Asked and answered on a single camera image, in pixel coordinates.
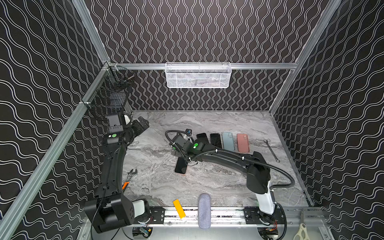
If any black phone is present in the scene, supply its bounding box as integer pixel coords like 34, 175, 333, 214
175, 157, 188, 175
197, 133, 210, 144

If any black phone taken from case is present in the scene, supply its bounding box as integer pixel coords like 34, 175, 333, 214
210, 133, 223, 149

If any light blue phone case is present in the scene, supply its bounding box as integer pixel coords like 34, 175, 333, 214
222, 132, 235, 152

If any pink phone case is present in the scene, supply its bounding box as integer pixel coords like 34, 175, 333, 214
237, 134, 250, 153

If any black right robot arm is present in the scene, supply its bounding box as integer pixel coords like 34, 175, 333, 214
165, 130, 295, 215

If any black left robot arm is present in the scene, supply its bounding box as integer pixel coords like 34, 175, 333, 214
85, 113, 151, 234

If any yellow flat block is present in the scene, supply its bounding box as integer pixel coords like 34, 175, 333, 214
173, 199, 186, 219

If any aluminium back horizontal bar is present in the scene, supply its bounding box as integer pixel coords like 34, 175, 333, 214
110, 63, 298, 71

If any aluminium horizontal bar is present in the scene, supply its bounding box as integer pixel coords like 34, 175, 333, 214
1, 65, 107, 240
110, 63, 298, 71

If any grey fabric pouch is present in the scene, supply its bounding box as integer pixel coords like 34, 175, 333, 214
198, 194, 212, 230

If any silver combination wrench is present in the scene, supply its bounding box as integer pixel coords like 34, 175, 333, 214
264, 140, 281, 163

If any aluminium left horizontal bar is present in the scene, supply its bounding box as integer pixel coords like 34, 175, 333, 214
1, 65, 107, 240

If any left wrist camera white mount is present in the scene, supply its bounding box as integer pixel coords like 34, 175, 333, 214
123, 113, 132, 126

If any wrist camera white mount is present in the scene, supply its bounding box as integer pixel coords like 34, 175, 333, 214
123, 113, 132, 126
186, 129, 194, 143

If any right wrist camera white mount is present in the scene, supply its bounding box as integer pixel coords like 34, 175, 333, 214
186, 129, 194, 143

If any black wire basket left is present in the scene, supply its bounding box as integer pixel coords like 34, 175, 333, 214
86, 67, 136, 121

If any adjustable wrench orange handle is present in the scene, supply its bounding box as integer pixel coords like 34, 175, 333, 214
122, 169, 138, 192

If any white wire mesh basket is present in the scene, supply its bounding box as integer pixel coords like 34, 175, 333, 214
165, 66, 232, 89

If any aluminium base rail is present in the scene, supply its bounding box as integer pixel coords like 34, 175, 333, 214
124, 205, 325, 227

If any aluminium corner frame post left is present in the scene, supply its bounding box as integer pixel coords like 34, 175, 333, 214
72, 0, 111, 63

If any aluminium corner frame post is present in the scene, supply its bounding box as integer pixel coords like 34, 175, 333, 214
72, 0, 111, 63
269, 0, 341, 115

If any white scissors handle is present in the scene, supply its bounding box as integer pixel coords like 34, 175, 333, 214
293, 223, 310, 240

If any aluminium corner frame post right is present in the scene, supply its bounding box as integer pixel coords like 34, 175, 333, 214
269, 0, 341, 115

